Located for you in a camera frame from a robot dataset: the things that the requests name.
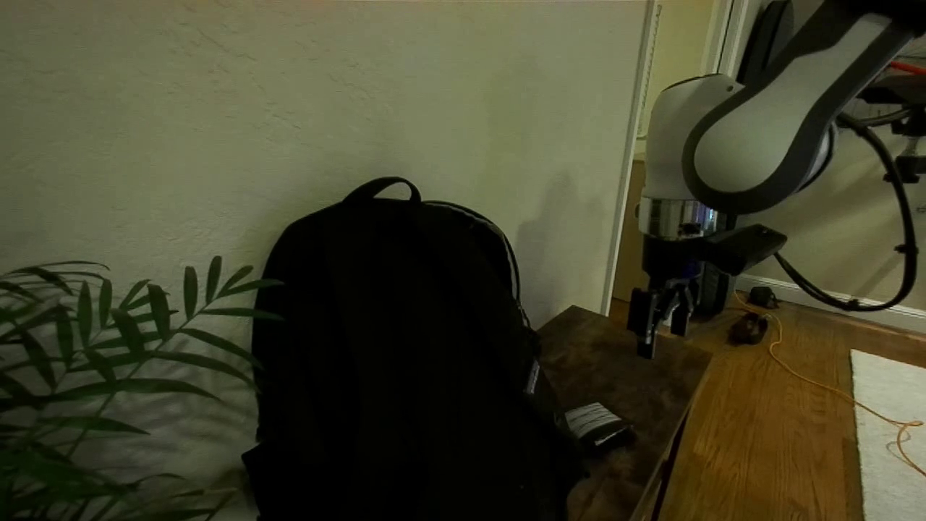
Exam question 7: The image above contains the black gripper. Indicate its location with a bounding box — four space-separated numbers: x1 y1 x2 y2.
627 225 787 359

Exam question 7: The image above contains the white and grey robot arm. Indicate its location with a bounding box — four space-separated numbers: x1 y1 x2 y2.
627 0 923 356

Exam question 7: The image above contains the black backpack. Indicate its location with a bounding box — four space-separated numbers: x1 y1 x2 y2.
243 176 581 521

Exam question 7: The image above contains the dark wooden console table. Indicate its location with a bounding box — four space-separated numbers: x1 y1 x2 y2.
540 308 712 521

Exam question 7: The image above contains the dark object on floor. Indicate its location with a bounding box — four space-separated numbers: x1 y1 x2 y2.
730 312 769 347

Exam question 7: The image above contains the white rug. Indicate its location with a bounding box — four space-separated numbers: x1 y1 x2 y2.
850 350 926 521

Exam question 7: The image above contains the green potted plant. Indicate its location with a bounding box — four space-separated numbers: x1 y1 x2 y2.
0 262 269 521

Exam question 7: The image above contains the orange cord on floor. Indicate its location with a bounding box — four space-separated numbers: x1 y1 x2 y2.
761 315 926 482

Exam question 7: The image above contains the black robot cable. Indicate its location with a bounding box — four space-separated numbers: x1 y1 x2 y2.
764 112 919 315

